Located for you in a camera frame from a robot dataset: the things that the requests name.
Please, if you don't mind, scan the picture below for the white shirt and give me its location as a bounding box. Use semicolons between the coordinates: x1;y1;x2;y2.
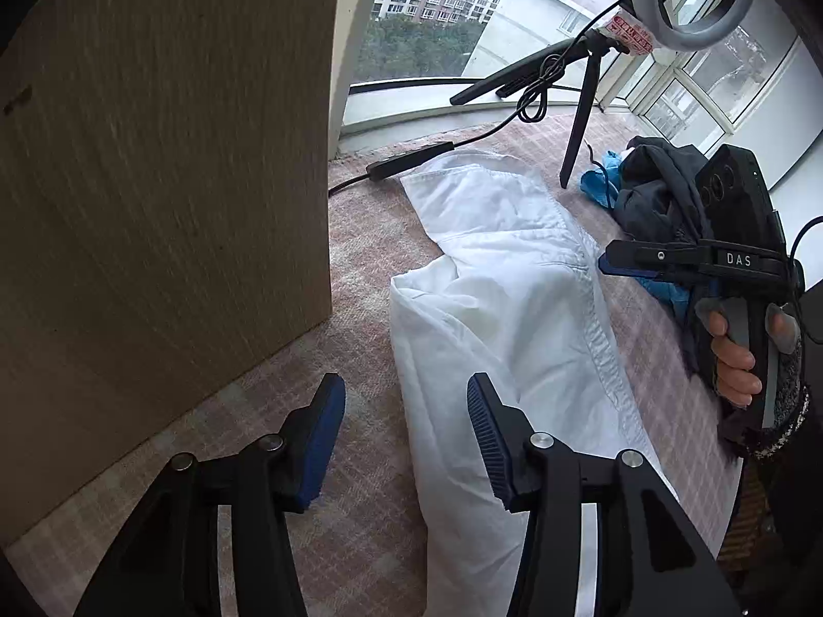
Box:
389;149;654;615

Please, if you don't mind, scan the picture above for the right forearm dark sleeve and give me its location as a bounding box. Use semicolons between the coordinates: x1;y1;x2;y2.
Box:
727;346;821;603

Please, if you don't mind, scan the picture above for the dark clothes pile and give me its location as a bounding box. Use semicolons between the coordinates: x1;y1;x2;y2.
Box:
614;137;714;379

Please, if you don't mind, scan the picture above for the right gloved hand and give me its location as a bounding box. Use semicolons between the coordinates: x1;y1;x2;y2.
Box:
696;298;802;421

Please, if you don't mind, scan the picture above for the blue cloth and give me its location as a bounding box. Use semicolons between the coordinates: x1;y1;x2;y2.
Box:
579;147;689;323

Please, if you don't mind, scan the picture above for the pink plaid tablecloth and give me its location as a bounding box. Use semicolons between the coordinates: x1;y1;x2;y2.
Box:
4;114;741;615

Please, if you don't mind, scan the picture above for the black tripod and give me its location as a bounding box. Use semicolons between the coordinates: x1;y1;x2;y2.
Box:
449;28;629;188

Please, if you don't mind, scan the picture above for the wooden board panel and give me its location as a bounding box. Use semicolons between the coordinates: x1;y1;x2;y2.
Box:
2;0;336;542

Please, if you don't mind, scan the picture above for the black cable with inline switch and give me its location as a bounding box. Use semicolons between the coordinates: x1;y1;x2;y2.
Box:
326;0;635;198

